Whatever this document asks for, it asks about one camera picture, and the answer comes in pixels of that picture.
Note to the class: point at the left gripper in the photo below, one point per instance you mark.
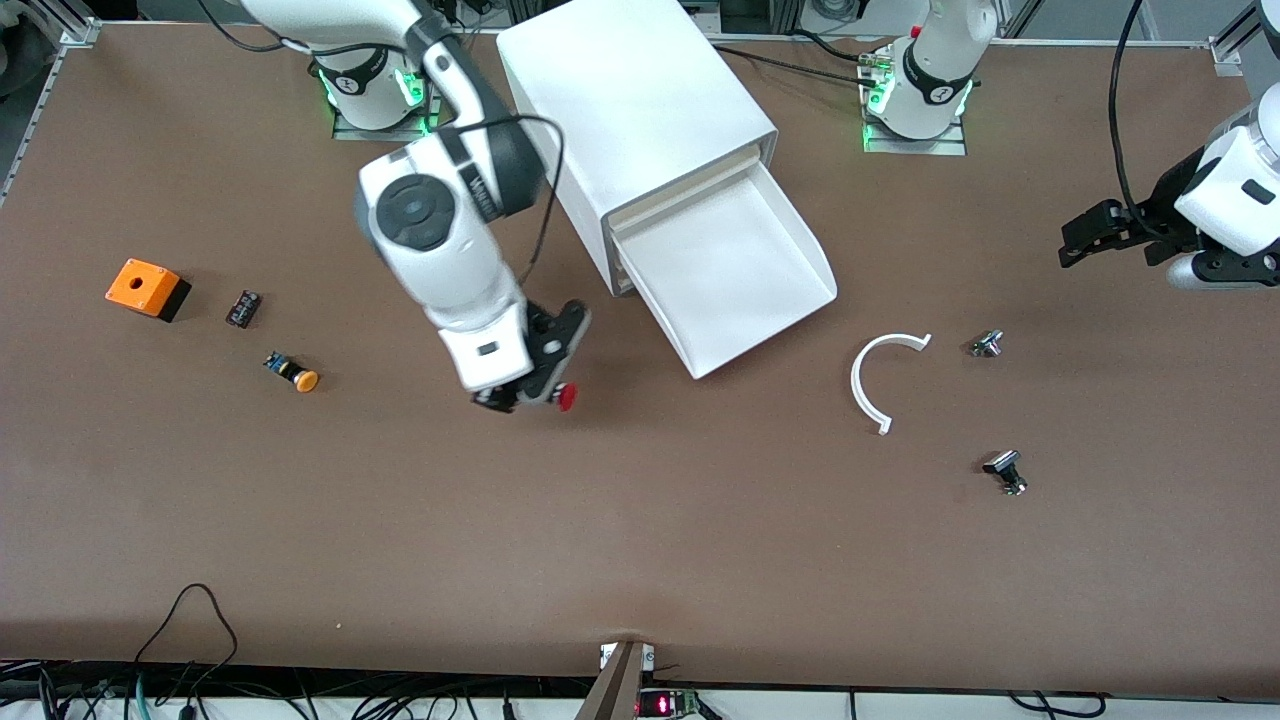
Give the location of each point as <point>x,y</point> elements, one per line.
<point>1162,208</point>

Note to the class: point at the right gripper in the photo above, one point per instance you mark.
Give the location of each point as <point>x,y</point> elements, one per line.
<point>499,400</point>

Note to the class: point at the red push button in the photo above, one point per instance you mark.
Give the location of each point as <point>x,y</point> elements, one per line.
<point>567,397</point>

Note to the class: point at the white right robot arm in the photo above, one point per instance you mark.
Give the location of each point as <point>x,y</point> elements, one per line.
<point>430,220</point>

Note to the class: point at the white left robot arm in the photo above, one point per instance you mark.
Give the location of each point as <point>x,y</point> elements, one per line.
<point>935,60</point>

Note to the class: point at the orange push button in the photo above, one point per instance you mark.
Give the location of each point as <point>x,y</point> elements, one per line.
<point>303,379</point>

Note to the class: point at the small black contact module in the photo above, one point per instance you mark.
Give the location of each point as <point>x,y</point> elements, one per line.
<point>243,309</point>

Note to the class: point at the white curved plastic arc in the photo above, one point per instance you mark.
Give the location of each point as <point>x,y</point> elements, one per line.
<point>857,380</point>

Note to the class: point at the device with red display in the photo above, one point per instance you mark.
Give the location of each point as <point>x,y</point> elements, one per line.
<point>662,705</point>

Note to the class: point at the orange box with black base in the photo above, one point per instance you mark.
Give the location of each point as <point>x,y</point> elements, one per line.
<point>140,285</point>

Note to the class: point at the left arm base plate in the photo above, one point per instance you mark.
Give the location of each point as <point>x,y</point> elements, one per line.
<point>950,145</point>

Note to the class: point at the black and silver switch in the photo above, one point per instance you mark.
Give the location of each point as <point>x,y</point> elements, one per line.
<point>1003,465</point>

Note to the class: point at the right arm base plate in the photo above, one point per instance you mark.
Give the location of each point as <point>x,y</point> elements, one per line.
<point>345,130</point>

